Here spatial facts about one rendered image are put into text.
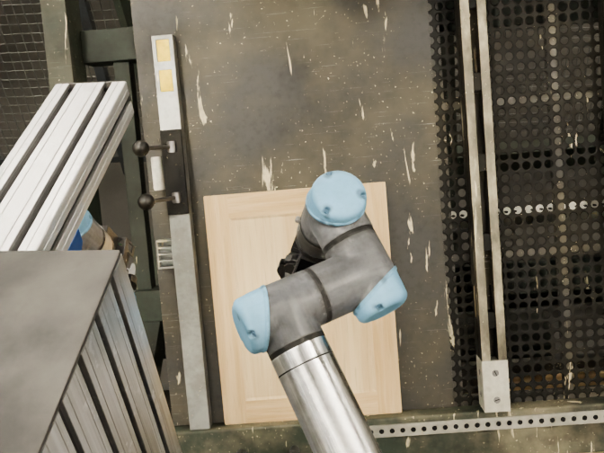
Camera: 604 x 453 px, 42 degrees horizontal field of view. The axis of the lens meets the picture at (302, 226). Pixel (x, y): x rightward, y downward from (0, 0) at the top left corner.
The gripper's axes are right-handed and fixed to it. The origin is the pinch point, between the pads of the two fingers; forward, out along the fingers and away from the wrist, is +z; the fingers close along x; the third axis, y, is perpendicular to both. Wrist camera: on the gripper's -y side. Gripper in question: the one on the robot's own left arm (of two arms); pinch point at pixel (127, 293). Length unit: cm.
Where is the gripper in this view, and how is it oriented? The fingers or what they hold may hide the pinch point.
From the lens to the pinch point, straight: 170.3
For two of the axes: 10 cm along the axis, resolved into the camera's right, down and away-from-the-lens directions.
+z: 1.2, 4.0, 9.1
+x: -9.9, 0.0, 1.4
